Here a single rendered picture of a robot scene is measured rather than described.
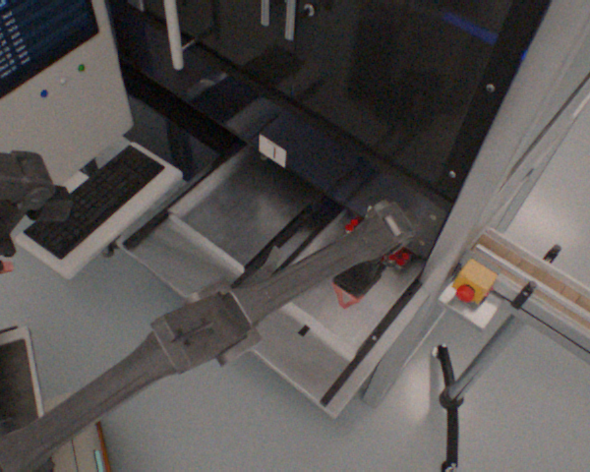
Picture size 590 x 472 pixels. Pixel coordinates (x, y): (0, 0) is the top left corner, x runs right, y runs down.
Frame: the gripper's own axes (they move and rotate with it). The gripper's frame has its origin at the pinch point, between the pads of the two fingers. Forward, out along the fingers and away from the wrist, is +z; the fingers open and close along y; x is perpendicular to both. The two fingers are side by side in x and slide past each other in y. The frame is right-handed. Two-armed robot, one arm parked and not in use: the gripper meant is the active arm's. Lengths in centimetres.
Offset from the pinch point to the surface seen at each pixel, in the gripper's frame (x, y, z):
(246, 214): 39.9, 16.5, 16.7
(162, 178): 70, 16, 24
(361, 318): -1.1, 11.7, 17.9
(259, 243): 31.4, 12.0, 17.7
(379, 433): -18, 40, 102
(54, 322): 105, -5, 111
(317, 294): 10.9, 9.9, 18.2
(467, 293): -18.2, 22.9, 2.4
